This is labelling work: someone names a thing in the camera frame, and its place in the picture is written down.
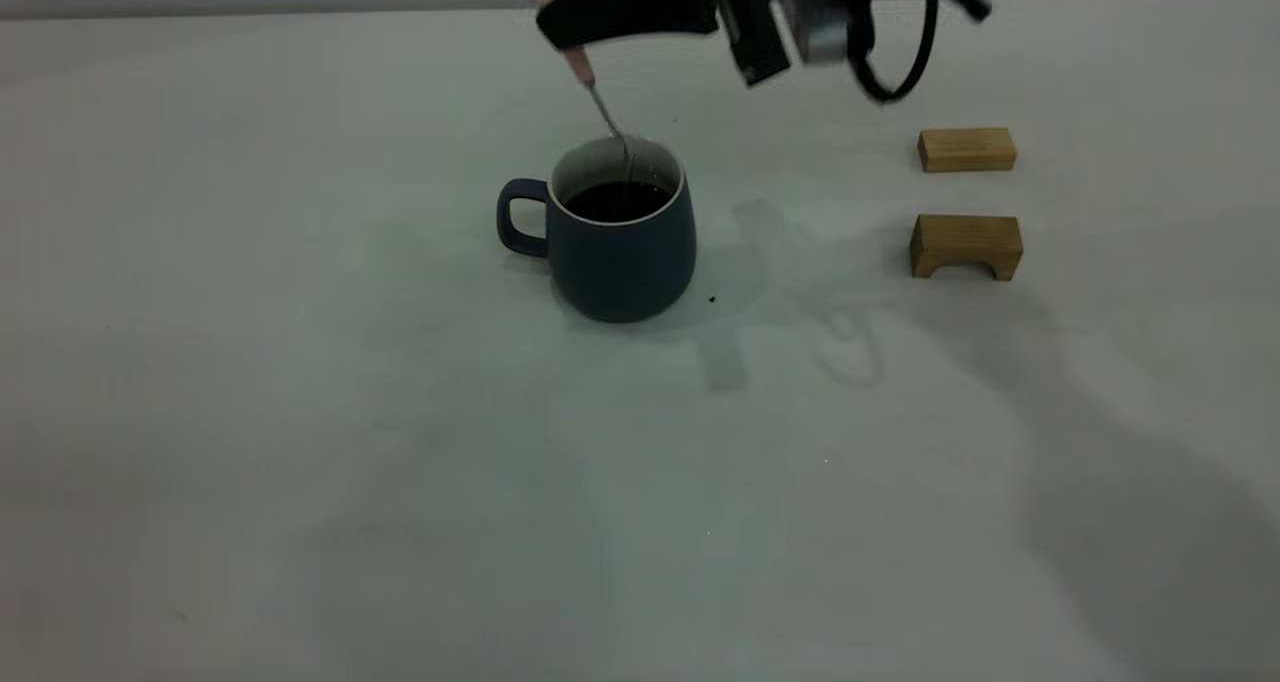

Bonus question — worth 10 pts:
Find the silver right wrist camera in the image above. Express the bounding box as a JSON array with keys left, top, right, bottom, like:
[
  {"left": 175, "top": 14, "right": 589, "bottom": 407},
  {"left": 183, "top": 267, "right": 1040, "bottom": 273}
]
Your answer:
[{"left": 780, "top": 0, "right": 853, "bottom": 66}]

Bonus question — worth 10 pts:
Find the black right camera cable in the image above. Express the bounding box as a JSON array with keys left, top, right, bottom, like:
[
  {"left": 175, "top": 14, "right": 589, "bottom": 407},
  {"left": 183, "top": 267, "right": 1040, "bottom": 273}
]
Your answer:
[{"left": 850, "top": 0, "right": 993, "bottom": 104}]

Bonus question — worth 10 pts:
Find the pink handled metal spoon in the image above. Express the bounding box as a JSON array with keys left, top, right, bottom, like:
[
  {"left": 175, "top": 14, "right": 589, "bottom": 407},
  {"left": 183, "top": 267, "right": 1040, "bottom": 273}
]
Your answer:
[{"left": 535, "top": 0, "right": 638, "bottom": 181}]

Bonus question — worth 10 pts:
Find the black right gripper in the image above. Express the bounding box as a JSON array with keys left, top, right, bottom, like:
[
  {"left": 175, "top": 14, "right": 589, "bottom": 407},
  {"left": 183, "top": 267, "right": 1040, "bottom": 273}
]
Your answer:
[{"left": 526, "top": 0, "right": 882, "bottom": 89}]

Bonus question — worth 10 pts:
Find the arched wooden block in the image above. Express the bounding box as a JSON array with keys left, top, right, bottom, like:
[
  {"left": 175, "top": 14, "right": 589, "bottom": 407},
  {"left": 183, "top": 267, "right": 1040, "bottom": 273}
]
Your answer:
[{"left": 909, "top": 214, "right": 1024, "bottom": 283}]

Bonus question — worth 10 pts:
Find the dark grey ceramic mug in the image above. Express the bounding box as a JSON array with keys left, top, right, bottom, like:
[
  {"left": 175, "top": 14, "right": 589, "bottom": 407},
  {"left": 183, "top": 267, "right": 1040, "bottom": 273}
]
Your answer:
[{"left": 496, "top": 135, "right": 698, "bottom": 325}]

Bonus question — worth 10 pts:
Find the flat wooden block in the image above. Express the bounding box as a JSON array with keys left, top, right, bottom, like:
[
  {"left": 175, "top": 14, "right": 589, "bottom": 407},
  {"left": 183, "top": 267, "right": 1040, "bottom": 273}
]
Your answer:
[{"left": 918, "top": 127, "right": 1018, "bottom": 174}]

